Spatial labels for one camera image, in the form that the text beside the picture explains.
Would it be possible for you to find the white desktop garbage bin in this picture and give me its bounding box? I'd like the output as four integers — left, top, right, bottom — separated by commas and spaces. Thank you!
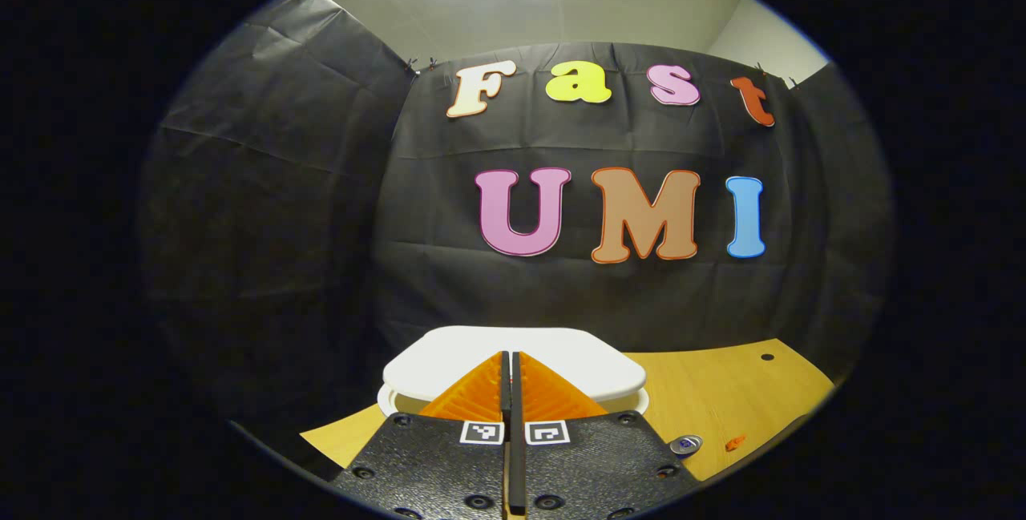
377, 325, 650, 418

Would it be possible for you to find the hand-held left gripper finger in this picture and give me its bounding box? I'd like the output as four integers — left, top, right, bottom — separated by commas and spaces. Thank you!
511, 350, 702, 520
333, 350, 514, 520

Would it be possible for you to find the wooden desktop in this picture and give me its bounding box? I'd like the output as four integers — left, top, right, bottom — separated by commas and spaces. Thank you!
301, 338, 836, 482

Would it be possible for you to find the black backdrop cloth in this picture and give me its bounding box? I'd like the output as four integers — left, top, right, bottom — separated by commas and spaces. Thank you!
138, 0, 895, 441

